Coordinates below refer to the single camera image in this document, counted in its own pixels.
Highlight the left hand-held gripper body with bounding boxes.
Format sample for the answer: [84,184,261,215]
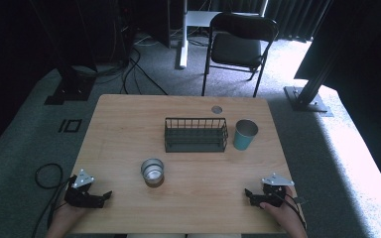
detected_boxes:
[63,168,95,209]

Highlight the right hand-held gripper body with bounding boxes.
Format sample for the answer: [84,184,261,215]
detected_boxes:
[262,173,295,208]

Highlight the teal metal cup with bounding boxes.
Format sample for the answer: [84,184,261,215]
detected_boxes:
[233,119,259,152]

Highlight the short silver metal cup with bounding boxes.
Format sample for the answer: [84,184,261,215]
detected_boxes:
[140,158,166,188]

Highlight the dark wire basket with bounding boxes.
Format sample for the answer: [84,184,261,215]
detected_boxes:
[164,117,229,154]

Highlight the person's right hand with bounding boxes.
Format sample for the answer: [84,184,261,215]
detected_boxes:
[259,185,302,229]

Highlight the person's left hand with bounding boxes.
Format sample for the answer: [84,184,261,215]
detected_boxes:
[52,201,88,231]

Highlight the black metal stand with base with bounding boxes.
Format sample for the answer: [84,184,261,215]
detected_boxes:
[29,0,100,106]
[283,0,334,118]

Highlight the black folding chair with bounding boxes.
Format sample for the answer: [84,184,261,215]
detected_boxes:
[200,12,280,98]

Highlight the dark pleated curtain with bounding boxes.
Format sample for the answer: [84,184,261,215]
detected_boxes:
[264,0,332,43]

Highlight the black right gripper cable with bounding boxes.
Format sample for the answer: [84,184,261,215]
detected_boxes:
[273,191,308,230]

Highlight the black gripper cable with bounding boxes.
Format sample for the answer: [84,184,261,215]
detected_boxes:
[273,191,308,230]
[31,163,75,238]

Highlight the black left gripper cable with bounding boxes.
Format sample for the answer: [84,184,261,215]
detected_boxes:
[31,163,75,238]

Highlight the black floor cables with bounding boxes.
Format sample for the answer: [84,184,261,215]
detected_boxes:
[72,33,170,97]

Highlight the white desk frame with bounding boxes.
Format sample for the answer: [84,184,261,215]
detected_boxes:
[175,0,269,69]

